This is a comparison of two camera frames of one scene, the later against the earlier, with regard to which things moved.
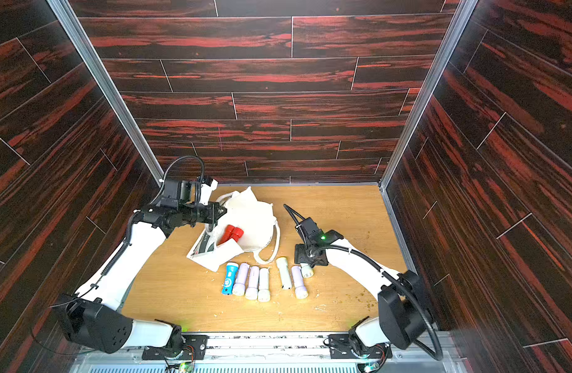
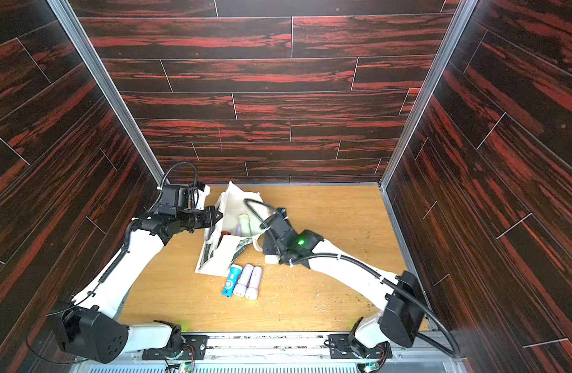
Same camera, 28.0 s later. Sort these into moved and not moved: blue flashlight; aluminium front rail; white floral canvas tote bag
Moved: white floral canvas tote bag
Not moved: aluminium front rail; blue flashlight
